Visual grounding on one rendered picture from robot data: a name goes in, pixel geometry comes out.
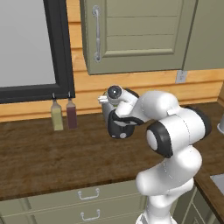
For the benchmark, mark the black framed window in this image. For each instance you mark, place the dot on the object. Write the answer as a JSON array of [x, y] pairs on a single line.
[[26, 43]]

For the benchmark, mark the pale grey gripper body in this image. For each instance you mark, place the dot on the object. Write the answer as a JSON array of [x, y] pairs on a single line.
[[106, 112]]

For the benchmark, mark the olive green base cupboard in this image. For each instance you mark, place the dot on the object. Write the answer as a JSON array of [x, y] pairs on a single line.
[[194, 208]]

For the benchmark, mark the olive green drawer front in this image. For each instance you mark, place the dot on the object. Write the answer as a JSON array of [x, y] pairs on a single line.
[[58, 199], [13, 207], [58, 218]]

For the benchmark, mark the dark red sauce bottle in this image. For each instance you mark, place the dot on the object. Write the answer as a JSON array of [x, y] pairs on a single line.
[[71, 114]]

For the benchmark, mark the olive green cupboard door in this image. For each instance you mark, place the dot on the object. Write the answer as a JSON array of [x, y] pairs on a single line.
[[137, 32]]

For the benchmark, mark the yellow-green sauce bottle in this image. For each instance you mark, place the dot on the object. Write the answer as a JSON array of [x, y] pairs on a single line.
[[57, 116]]

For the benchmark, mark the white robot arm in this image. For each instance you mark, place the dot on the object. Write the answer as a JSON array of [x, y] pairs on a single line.
[[178, 128]]

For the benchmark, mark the plain olive green cupboard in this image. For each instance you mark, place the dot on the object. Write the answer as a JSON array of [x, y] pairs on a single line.
[[205, 32]]

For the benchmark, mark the grey wall socket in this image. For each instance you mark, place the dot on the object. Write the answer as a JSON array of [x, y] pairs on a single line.
[[181, 76]]

